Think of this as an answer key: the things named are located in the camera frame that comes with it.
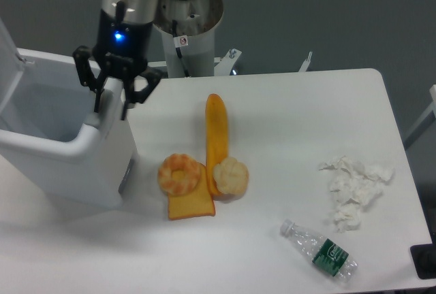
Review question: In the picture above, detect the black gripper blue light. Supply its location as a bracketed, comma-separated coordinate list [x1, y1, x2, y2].
[72, 10, 161, 120]

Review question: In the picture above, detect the white plastic trash can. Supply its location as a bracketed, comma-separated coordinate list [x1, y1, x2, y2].
[1, 27, 137, 208]

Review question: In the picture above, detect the ring doughnut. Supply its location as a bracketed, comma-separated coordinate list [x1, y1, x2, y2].
[157, 153, 201, 196]

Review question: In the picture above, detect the long orange baguette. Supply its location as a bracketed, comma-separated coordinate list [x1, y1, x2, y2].
[205, 93, 229, 196]

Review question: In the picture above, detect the orange toast slice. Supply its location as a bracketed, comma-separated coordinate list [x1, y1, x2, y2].
[168, 163, 215, 221]

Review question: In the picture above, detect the pale knotted bread roll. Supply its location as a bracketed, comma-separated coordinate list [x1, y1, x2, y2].
[213, 157, 249, 195]

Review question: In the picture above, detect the crumpled white tissue paper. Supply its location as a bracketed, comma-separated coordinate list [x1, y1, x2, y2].
[318, 156, 395, 233]

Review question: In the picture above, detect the clear plastic water bottle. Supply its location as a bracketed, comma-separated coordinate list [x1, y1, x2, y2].
[280, 219, 358, 283]

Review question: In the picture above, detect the black device at table edge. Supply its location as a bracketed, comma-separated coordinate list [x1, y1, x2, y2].
[410, 244, 435, 280]

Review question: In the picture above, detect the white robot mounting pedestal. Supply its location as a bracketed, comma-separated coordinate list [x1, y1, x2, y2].
[154, 0, 223, 78]

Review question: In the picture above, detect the white frame leg right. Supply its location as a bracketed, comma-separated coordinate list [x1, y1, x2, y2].
[403, 85, 435, 150]

